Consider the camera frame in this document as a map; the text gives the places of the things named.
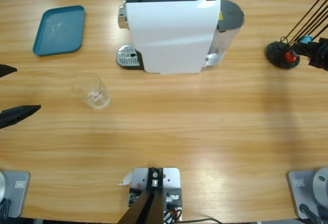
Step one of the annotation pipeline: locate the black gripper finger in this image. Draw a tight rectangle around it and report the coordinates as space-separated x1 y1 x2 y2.
0 64 18 78
0 105 42 129

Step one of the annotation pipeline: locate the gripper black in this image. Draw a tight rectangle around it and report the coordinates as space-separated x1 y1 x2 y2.
294 37 328 71

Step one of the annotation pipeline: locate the clear drinking glass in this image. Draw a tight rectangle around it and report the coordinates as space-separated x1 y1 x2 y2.
71 73 111 110

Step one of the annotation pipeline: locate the white capsule coffee machine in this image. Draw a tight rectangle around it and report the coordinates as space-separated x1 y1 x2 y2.
116 0 245 75

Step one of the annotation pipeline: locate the red coffee capsule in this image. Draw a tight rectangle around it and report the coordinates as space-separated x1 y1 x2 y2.
284 50 298 64

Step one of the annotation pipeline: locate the black capsule holder with rods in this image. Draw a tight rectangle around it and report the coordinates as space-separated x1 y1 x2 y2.
265 0 328 70

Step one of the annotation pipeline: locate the teal plastic tray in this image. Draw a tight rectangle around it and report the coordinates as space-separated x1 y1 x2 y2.
32 5 86 57

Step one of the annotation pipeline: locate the white tape scrap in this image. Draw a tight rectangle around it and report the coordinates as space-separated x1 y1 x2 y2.
117 172 133 187

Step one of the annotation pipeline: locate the arm grey base plate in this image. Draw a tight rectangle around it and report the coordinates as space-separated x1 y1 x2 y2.
0 170 31 219
286 167 328 221

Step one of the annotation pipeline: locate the black base cable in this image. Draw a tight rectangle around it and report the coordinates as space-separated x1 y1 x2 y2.
299 203 325 224
0 198 12 218

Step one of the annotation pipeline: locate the white mount block dark post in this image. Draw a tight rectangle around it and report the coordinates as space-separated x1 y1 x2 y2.
118 167 184 224

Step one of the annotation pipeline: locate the black mount cable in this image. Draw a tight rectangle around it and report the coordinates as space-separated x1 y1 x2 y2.
182 217 224 224

